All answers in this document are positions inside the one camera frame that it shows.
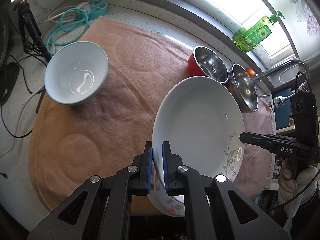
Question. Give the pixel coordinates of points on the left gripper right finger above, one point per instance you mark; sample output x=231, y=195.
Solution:
x=214, y=207

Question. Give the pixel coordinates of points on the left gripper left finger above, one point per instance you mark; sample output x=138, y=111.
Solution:
x=100, y=208

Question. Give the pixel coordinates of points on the large stainless steel bowl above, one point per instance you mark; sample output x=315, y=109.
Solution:
x=243, y=89

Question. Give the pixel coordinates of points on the white plate grey leaf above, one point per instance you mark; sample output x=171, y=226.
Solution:
x=202, y=123

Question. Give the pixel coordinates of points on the red steel bowl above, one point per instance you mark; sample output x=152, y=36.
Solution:
x=204, y=62

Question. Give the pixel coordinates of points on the chrome kitchen faucet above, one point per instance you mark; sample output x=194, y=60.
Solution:
x=284, y=72

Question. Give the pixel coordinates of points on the gloved right hand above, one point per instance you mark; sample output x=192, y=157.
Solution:
x=291, y=182

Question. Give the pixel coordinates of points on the blue knife block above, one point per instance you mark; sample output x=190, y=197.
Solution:
x=283, y=112

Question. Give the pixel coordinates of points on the pink towel mat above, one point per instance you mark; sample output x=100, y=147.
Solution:
x=71, y=143

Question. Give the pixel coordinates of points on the orange fruit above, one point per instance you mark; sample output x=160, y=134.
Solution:
x=251, y=72

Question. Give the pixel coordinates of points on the green dish soap bottle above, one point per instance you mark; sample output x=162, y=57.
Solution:
x=247, y=39

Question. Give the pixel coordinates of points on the roller window blind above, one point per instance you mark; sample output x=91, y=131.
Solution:
x=295, y=35

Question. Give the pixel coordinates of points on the teal ceramic bowl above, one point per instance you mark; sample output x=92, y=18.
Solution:
x=76, y=73

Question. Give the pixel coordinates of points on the black tripod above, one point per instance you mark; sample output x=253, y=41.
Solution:
x=29, y=31

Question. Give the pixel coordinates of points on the teal hose reel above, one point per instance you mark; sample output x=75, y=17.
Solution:
x=93, y=9

